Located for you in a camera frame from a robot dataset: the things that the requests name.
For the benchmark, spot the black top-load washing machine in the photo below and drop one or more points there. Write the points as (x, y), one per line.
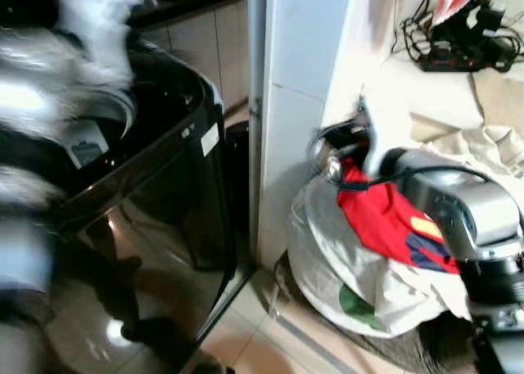
(164, 186)

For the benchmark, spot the white cloth with green print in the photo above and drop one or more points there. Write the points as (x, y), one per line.
(344, 268)

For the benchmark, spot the grey metal door frame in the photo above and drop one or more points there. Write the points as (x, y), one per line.
(256, 104)

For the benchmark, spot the red garment with navy stripes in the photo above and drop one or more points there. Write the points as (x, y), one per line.
(385, 223)

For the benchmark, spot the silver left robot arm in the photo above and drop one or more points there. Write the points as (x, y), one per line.
(24, 96)

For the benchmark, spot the grey woven laundry basket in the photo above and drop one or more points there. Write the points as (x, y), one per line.
(426, 341)

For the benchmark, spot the black power strip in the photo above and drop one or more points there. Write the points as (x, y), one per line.
(463, 62)

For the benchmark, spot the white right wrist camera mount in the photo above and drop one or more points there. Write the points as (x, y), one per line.
(374, 141)

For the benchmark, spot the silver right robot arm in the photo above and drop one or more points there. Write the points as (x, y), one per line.
(475, 218)

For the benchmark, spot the cream crumpled cloth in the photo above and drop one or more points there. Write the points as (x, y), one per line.
(483, 149)

